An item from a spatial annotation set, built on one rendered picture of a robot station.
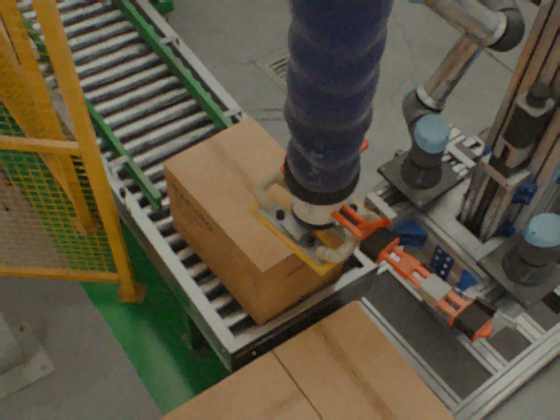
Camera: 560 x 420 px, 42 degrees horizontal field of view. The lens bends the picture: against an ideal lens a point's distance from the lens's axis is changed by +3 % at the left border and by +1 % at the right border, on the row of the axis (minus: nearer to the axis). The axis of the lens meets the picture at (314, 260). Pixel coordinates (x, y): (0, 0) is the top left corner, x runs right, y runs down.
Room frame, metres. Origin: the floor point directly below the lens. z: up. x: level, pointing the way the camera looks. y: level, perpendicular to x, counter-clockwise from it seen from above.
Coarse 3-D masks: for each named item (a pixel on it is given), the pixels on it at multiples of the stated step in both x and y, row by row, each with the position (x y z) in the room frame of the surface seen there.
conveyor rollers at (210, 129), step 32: (64, 0) 2.96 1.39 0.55; (96, 0) 3.05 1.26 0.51; (96, 32) 2.77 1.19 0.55; (96, 64) 2.56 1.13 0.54; (128, 64) 2.59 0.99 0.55; (96, 96) 2.36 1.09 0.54; (128, 96) 2.38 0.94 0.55; (160, 96) 2.41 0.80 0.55; (128, 128) 2.19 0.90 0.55; (160, 128) 2.21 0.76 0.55; (160, 192) 1.87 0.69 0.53; (160, 224) 1.69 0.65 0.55; (192, 256) 1.56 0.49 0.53; (224, 320) 1.28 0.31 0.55
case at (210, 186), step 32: (256, 128) 1.91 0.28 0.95; (192, 160) 1.71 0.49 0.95; (224, 160) 1.73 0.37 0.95; (256, 160) 1.75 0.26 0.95; (192, 192) 1.56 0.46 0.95; (224, 192) 1.58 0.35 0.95; (192, 224) 1.57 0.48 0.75; (224, 224) 1.44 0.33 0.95; (256, 224) 1.46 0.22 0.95; (224, 256) 1.42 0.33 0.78; (256, 256) 1.32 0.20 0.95; (288, 256) 1.34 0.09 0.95; (256, 288) 1.29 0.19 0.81; (288, 288) 1.35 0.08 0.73; (320, 288) 1.47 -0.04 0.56; (256, 320) 1.29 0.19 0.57
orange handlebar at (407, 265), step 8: (368, 144) 1.60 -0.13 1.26; (280, 168) 1.46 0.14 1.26; (344, 208) 1.33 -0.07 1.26; (336, 216) 1.30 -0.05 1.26; (352, 216) 1.31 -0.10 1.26; (360, 216) 1.31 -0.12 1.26; (344, 224) 1.27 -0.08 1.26; (352, 224) 1.27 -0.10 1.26; (352, 232) 1.25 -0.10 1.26; (360, 232) 1.25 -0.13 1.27; (392, 248) 1.20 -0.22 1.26; (384, 256) 1.17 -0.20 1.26; (400, 256) 1.18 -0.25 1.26; (408, 256) 1.18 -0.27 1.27; (392, 264) 1.15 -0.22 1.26; (400, 264) 1.15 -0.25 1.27; (408, 264) 1.15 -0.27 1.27; (416, 264) 1.15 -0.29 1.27; (400, 272) 1.13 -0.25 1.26; (408, 272) 1.12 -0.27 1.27; (424, 272) 1.13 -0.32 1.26; (408, 280) 1.11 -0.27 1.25; (416, 280) 1.10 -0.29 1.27; (448, 296) 1.07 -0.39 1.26; (456, 296) 1.06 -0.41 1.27; (440, 304) 1.03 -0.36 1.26; (448, 304) 1.04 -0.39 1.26; (456, 304) 1.04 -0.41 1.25; (448, 312) 1.01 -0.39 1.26; (488, 328) 0.97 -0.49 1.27; (480, 336) 0.95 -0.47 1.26
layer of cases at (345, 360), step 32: (352, 320) 1.35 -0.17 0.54; (288, 352) 1.18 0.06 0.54; (320, 352) 1.20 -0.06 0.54; (352, 352) 1.21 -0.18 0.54; (384, 352) 1.23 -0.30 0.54; (224, 384) 1.03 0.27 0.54; (256, 384) 1.04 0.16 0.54; (288, 384) 1.05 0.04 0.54; (320, 384) 1.07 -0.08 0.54; (352, 384) 1.09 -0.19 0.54; (384, 384) 1.10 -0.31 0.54; (416, 384) 1.12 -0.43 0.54; (192, 416) 0.90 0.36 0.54; (224, 416) 0.91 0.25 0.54; (256, 416) 0.92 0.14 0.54; (288, 416) 0.94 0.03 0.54; (320, 416) 0.95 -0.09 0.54; (352, 416) 0.96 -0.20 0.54; (384, 416) 0.98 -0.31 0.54; (416, 416) 0.99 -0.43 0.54; (448, 416) 1.01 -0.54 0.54
